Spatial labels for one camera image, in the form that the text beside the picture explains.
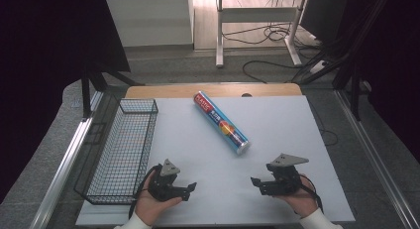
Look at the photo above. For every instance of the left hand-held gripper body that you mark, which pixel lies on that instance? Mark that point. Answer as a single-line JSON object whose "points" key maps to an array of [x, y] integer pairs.
{"points": [[163, 186]]}

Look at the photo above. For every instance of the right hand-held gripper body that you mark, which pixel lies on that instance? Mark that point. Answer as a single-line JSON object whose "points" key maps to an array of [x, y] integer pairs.
{"points": [[284, 181]]}

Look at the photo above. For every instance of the person's left hand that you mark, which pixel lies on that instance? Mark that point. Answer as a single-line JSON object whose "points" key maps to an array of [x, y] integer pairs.
{"points": [[148, 206]]}

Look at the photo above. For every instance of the person's right hand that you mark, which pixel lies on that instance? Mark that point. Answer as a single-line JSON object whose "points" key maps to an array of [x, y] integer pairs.
{"points": [[303, 199]]}

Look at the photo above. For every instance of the white table mat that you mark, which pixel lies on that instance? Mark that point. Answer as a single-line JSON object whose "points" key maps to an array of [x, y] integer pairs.
{"points": [[214, 176]]}

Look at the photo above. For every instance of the colourful cylindrical chip can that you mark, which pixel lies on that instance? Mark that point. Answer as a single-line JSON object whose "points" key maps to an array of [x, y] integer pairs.
{"points": [[220, 121]]}

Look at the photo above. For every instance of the wooden table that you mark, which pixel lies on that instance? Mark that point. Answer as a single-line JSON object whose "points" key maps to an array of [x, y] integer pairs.
{"points": [[185, 90]]}

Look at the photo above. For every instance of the black metal stand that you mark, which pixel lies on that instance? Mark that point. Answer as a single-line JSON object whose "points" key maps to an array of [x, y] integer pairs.
{"points": [[86, 90], [355, 90]]}

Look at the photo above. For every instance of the white power strip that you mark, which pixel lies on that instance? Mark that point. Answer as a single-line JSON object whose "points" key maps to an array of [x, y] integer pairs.
{"points": [[318, 66]]}

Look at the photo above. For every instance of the dark curtain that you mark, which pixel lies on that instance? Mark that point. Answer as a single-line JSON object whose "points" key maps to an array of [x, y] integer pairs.
{"points": [[43, 73], [399, 73]]}

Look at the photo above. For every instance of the white cabinet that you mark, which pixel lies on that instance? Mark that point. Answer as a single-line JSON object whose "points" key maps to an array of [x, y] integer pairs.
{"points": [[148, 22]]}

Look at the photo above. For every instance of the aluminium rail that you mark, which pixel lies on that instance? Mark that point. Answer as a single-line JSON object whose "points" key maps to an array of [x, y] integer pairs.
{"points": [[373, 156], [66, 159]]}

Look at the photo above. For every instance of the white metal desk frame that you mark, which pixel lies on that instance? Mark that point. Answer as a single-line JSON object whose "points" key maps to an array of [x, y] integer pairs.
{"points": [[257, 14]]}

